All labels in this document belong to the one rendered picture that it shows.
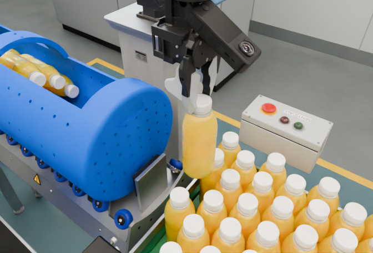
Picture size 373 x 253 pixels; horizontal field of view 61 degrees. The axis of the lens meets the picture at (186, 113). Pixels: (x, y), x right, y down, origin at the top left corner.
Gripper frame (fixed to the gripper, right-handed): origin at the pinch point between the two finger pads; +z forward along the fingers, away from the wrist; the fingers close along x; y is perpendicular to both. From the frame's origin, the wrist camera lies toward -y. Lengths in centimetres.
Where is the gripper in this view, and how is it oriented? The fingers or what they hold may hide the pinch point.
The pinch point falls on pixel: (200, 102)
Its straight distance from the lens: 55.2
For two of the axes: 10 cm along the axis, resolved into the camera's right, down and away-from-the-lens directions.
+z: 0.0, 7.6, 6.5
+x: -5.9, 5.2, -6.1
